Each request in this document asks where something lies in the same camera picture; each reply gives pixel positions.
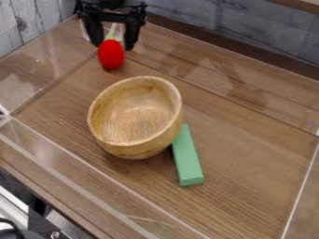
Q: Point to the black metal stand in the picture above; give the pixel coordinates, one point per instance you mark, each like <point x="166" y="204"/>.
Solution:
<point x="38" y="208"/>

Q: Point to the wooden bowl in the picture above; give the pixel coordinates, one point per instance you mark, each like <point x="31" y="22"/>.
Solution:
<point x="135" y="116"/>

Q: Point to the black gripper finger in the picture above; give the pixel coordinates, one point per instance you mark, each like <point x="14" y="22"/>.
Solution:
<point x="94" y="29"/>
<point x="131" y="33"/>

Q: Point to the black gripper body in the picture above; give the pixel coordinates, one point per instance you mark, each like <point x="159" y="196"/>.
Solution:
<point x="119" y="11"/>

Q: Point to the green rectangular block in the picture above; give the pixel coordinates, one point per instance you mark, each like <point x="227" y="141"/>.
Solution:
<point x="186" y="158"/>

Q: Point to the red strawberry toy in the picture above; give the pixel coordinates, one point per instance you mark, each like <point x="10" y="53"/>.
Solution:
<point x="111" y="53"/>

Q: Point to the clear acrylic corner bracket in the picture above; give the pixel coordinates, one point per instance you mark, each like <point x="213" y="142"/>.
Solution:
<point x="113" y="32"/>

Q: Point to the clear acrylic tray wall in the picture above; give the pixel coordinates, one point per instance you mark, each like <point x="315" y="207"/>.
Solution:
<point x="106" y="208"/>

